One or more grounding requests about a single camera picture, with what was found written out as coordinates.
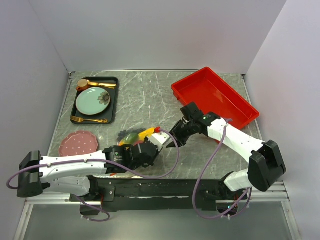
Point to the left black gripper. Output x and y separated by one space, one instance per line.
151 161

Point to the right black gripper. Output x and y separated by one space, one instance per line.
180 141

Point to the green fake mango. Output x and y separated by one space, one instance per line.
130 139

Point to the clear zip top bag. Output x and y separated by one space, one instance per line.
137 130

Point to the yellow fake banana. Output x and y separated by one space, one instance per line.
146 133

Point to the dark fake grapes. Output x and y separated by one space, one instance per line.
122 135

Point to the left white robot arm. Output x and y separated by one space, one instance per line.
73 174

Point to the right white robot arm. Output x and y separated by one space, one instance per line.
265 161

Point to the black serving tray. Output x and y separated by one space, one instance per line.
110 112

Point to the red plastic bin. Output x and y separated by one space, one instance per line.
215 98

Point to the pink dotted plate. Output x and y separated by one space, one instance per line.
78 143

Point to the teal flower plate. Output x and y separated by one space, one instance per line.
93 101

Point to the gold spoon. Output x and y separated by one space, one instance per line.
101 84

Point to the gold fork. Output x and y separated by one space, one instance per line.
80 120

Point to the small brown cup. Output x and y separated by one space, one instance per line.
82 85

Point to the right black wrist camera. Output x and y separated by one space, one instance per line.
191 113

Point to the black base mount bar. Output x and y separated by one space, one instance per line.
138 194

